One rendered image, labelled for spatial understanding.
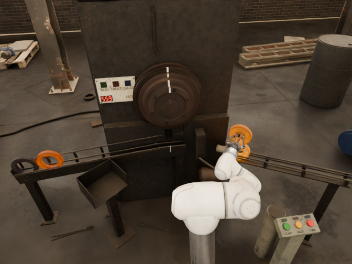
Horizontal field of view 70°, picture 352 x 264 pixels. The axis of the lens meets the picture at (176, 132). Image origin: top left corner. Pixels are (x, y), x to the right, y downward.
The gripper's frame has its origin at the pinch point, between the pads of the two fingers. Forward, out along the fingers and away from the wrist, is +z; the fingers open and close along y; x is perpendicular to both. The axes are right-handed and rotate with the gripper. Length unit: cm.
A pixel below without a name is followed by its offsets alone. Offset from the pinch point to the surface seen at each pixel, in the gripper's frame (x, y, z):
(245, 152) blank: -20.7, 4.8, 5.0
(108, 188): -29, -73, -60
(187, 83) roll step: 31.9, -36.7, -4.4
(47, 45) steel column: -23, -317, 110
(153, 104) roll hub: 24, -52, -23
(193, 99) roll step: 21.2, -32.7, -4.4
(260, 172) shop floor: -96, 16, 60
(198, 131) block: -12.5, -32.0, 4.3
